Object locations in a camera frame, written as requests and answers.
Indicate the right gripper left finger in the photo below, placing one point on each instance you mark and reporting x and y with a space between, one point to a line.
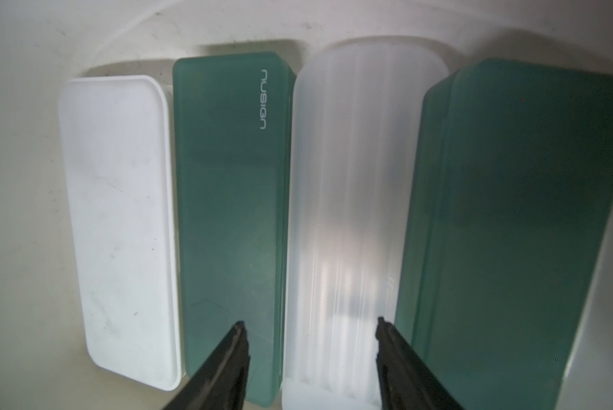
221 381

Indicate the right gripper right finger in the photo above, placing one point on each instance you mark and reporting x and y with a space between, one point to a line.
405 382

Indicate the white storage basin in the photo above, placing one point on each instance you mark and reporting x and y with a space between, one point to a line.
43 44

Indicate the dark green pencil case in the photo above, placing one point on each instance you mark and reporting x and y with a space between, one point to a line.
232 123
511 194

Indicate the white pencil case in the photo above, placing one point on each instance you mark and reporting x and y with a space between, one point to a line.
117 143

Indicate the frosted clear pencil case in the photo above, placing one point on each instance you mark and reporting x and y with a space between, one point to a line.
356 117

